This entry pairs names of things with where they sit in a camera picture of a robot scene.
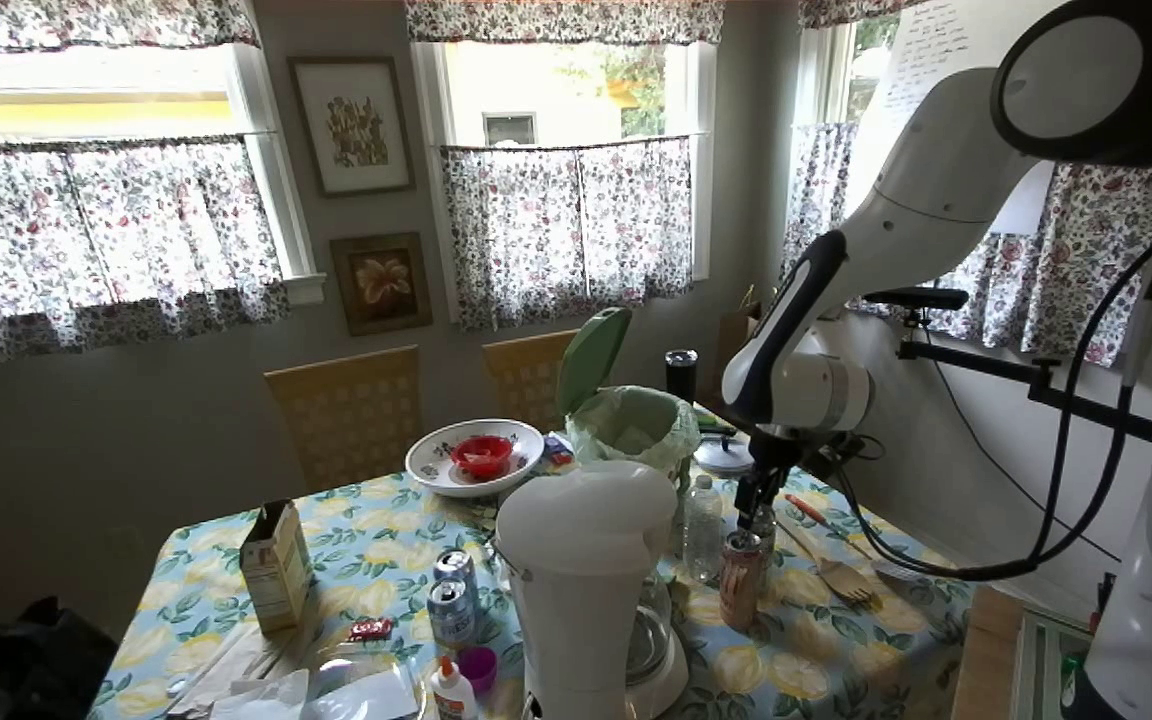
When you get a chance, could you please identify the yellow chair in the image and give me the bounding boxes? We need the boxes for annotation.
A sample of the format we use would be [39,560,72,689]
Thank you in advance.
[263,347,418,491]
[484,331,576,429]

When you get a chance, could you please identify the white glue bottle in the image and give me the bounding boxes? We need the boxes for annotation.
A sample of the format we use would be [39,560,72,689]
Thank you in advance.
[432,657,479,720]

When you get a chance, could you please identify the lemon print tablecloth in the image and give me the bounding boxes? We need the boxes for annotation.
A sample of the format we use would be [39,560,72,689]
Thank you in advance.
[91,475,970,720]

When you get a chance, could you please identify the framed flower picture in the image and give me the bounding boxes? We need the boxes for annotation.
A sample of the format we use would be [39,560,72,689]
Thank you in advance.
[290,55,410,194]

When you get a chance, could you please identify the yellow chair back right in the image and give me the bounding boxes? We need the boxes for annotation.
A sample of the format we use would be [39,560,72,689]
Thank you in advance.
[484,331,576,429]

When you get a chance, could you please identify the dark framed picture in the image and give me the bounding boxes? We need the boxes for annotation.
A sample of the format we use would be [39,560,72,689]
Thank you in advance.
[332,232,432,334]

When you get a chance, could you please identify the white plate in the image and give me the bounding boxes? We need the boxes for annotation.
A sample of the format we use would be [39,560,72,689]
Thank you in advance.
[404,416,545,500]

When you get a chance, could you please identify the wooden spatula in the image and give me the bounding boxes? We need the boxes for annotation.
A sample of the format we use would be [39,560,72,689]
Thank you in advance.
[780,525,877,604]

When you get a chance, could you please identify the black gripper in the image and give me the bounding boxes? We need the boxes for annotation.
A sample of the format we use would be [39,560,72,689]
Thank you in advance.
[736,431,804,525]

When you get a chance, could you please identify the yellow chair back left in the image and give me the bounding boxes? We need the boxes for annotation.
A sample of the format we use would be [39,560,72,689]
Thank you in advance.
[263,347,418,491]

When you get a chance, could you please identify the green bin lid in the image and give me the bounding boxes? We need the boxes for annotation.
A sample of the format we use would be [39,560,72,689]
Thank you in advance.
[560,308,631,416]

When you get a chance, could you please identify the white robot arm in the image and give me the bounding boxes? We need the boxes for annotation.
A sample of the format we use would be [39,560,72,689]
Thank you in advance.
[721,0,1152,720]

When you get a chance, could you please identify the silver can behind coffee maker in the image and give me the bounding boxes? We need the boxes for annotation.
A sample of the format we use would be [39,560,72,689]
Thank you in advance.
[428,579,479,647]

